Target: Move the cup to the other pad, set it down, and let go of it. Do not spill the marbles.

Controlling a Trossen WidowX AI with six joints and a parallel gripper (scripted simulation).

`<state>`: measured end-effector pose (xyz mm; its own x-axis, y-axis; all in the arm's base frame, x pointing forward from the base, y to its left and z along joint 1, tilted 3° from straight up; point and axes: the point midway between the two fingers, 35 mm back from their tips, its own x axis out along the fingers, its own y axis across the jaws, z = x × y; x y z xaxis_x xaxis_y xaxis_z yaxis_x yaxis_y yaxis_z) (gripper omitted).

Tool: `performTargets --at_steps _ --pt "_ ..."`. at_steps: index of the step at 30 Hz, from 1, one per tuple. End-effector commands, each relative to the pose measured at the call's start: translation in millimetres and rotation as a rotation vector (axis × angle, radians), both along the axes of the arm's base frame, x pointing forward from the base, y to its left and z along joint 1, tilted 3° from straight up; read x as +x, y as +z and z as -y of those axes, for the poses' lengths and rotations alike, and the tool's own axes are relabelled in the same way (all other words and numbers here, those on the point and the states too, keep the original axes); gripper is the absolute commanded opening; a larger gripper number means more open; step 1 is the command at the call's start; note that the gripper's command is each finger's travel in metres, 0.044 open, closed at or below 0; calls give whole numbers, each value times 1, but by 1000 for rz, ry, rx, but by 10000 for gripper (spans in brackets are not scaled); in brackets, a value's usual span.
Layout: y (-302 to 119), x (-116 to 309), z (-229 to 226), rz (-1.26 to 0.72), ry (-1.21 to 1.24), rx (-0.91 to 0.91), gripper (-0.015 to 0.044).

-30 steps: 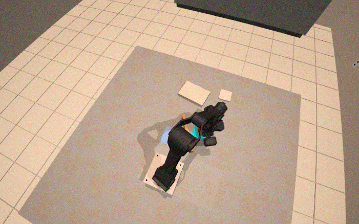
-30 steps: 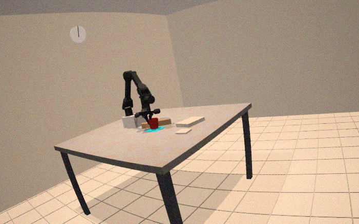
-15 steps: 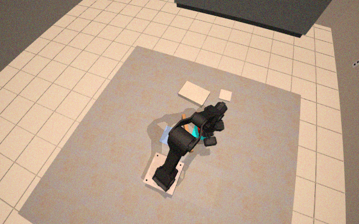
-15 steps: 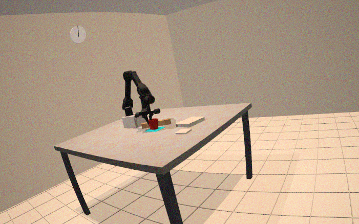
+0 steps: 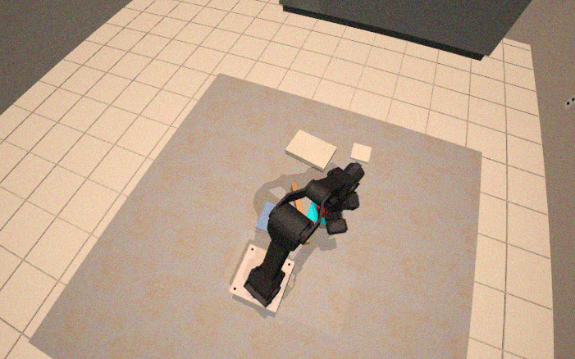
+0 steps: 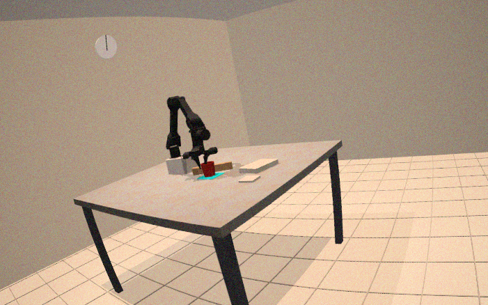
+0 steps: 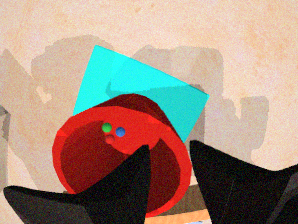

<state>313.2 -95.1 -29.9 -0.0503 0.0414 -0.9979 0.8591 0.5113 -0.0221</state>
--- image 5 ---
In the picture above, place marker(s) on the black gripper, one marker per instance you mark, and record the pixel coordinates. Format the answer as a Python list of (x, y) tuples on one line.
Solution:
[(335, 224)]

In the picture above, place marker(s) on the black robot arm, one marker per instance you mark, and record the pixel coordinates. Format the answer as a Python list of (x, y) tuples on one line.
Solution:
[(288, 227)]

